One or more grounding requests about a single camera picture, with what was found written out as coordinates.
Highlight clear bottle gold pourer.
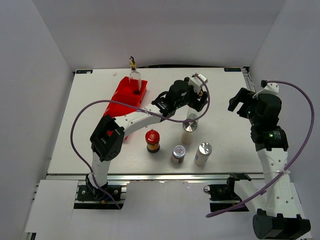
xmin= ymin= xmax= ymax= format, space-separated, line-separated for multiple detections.
xmin=186 ymin=93 xmax=204 ymax=123

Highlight dark sauce bottle gold pourer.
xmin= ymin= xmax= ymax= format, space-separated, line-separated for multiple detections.
xmin=129 ymin=56 xmax=142 ymax=95

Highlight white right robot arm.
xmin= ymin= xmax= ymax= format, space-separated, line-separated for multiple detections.
xmin=225 ymin=88 xmax=311 ymax=240

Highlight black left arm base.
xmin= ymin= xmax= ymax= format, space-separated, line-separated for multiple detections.
xmin=73 ymin=181 xmax=127 ymax=210

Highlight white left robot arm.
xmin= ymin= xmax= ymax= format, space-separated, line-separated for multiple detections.
xmin=85 ymin=73 xmax=209 ymax=200

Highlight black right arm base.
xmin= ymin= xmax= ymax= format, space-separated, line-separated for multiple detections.
xmin=203 ymin=184 xmax=242 ymax=213

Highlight tall white powder shaker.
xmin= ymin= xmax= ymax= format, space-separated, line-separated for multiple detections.
xmin=181 ymin=121 xmax=198 ymax=145

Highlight blue logo sticker right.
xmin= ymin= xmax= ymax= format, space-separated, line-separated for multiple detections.
xmin=224 ymin=67 xmax=242 ymax=73

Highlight blue logo sticker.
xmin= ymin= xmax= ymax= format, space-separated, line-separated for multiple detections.
xmin=75 ymin=69 xmax=93 ymax=75
xmin=224 ymin=67 xmax=242 ymax=73

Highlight short white shaker silver lid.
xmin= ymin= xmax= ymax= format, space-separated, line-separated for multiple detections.
xmin=194 ymin=142 xmax=213 ymax=166

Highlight small red label jar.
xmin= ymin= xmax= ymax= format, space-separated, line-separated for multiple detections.
xmin=171 ymin=145 xmax=186 ymax=164

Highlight red lid sauce jar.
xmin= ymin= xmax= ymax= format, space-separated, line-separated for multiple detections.
xmin=145 ymin=129 xmax=160 ymax=153

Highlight red plastic compartment bin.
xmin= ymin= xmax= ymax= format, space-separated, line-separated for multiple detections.
xmin=103 ymin=76 xmax=148 ymax=118

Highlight blue logo sticker left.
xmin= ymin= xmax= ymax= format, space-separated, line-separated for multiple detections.
xmin=75 ymin=69 xmax=93 ymax=75

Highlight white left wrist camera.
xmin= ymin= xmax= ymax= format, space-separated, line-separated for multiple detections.
xmin=188 ymin=72 xmax=208 ymax=95

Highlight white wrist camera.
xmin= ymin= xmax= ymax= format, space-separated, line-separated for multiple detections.
xmin=252 ymin=80 xmax=280 ymax=99
xmin=188 ymin=72 xmax=208 ymax=95

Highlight aluminium table rail right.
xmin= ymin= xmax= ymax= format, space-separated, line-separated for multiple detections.
xmin=241 ymin=66 xmax=256 ymax=92

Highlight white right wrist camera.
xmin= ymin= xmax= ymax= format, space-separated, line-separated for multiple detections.
xmin=252 ymin=80 xmax=280 ymax=99

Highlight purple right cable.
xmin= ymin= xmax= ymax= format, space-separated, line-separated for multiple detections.
xmin=205 ymin=79 xmax=315 ymax=219

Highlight aluminium front rail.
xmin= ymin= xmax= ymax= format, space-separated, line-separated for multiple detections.
xmin=46 ymin=172 xmax=267 ymax=182

